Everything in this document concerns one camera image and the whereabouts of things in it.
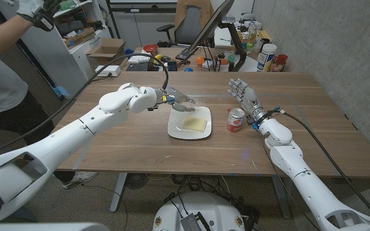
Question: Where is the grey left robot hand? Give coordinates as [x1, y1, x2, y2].
[154, 85, 197, 113]

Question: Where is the gloved person hand with tracker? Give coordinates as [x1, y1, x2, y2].
[16, 0, 62, 32]

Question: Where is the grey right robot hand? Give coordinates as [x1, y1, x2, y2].
[227, 78, 268, 124]

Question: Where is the red and white tin can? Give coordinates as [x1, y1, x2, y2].
[226, 107, 246, 133]

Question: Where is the yellow sponge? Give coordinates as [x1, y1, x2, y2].
[182, 115, 207, 133]

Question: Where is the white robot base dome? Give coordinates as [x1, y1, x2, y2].
[152, 191, 246, 231]

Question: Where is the white square plate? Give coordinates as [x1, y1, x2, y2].
[167, 106, 213, 141]

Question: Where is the black laptop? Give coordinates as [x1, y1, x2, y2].
[126, 62, 154, 73]

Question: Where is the white wipes canister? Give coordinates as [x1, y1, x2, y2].
[256, 43, 278, 73]

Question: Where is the black keyboard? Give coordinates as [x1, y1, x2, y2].
[175, 46, 198, 61]

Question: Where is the white shelf unit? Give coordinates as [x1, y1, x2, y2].
[11, 0, 114, 99]

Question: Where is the printed brown cardboard box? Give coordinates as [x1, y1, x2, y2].
[63, 27, 96, 49]

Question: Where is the yellow box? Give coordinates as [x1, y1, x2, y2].
[255, 30, 272, 45]

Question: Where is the clear plastic bottle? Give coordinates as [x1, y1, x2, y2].
[247, 21, 258, 46]

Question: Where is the white power box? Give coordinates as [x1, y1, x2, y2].
[94, 65, 122, 78]

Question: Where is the grey office chair tan cover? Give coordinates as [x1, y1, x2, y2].
[156, 0, 215, 46]

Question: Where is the black computer monitor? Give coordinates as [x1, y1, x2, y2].
[188, 0, 236, 54]

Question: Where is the white cabinet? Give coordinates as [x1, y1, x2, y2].
[109, 2, 181, 51]

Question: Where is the open cardboard box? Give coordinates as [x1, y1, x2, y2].
[85, 37, 127, 67]

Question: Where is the blue floor object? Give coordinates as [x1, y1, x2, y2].
[52, 85, 71, 99]

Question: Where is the grey table leg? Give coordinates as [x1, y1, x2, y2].
[109, 173, 128, 213]
[271, 175, 292, 220]

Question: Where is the white sneaker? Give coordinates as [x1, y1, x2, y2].
[62, 171, 98, 190]

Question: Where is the grey finned module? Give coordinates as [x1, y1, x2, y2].
[180, 213, 211, 231]

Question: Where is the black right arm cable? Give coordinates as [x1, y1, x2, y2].
[279, 109, 370, 223]

